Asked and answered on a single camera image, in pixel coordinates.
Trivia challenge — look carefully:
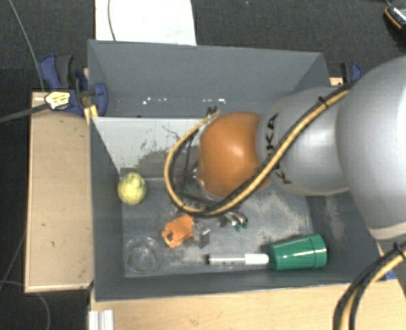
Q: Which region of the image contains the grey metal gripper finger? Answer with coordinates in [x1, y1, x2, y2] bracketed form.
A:
[198, 228, 212, 249]

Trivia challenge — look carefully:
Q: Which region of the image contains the orange toy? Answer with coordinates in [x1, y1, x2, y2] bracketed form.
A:
[160, 214, 195, 250]

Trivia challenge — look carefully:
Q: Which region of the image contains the grey and white marker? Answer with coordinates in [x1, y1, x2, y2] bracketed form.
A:
[205, 252, 270, 267]

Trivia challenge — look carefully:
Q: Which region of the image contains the clear glass bowl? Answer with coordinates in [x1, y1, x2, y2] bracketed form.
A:
[124, 236, 163, 274]

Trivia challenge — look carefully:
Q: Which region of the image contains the green plastic cup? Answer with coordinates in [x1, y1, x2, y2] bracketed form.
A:
[267, 232, 328, 272]

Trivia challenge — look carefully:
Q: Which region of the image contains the yellow-green ball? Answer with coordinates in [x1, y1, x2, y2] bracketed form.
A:
[117, 172, 148, 206]

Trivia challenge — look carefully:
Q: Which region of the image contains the grey metal bin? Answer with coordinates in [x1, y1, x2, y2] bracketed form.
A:
[87, 38, 386, 300]

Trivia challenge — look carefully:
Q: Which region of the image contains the pale wood board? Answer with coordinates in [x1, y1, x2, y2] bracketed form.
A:
[24, 91, 95, 294]

